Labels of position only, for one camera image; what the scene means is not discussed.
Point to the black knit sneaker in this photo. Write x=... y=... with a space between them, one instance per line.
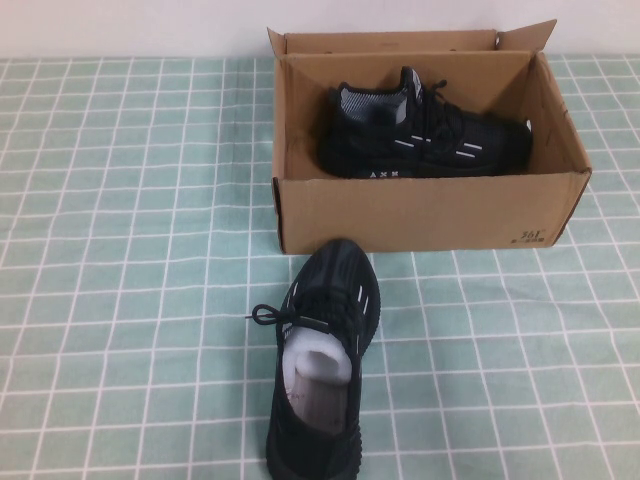
x=330 y=280
x=380 y=150

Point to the green white checked tablecloth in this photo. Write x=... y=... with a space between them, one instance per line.
x=125 y=250

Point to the brown cardboard shoe box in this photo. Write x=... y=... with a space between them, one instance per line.
x=400 y=220

